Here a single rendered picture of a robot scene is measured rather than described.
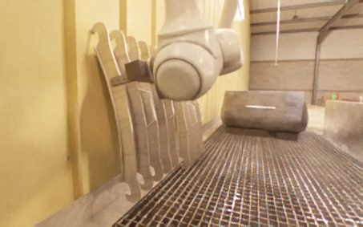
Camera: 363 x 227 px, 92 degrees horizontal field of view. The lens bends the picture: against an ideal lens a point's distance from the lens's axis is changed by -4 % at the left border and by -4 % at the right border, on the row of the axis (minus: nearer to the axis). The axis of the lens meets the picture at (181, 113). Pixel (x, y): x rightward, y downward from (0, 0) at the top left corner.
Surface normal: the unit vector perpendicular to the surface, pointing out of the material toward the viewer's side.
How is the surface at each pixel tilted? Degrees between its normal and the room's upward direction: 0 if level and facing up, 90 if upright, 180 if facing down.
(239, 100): 90
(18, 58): 90
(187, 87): 118
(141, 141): 90
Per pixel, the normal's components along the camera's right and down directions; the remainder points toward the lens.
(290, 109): -0.47, 0.09
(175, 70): -0.25, 0.63
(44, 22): 0.93, 0.06
